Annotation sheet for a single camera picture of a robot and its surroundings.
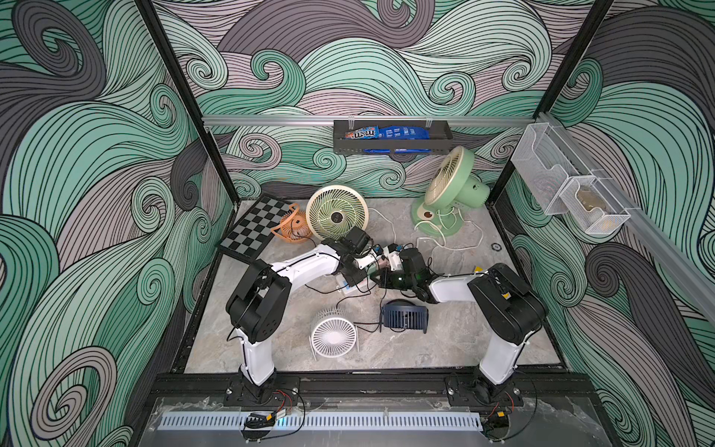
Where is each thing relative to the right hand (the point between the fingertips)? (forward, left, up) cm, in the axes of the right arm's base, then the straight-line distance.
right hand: (373, 276), depth 94 cm
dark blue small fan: (-15, -9, +4) cm, 18 cm away
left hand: (+1, +6, +4) cm, 7 cm away
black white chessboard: (+17, +46, +2) cm, 50 cm away
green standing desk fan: (+18, -25, +24) cm, 39 cm away
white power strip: (-5, +3, +3) cm, 7 cm away
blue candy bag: (+37, -7, +33) cm, 50 cm away
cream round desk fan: (+21, +14, +12) cm, 28 cm away
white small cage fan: (-22, +12, +8) cm, 26 cm away
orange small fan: (+19, +29, +5) cm, 35 cm away
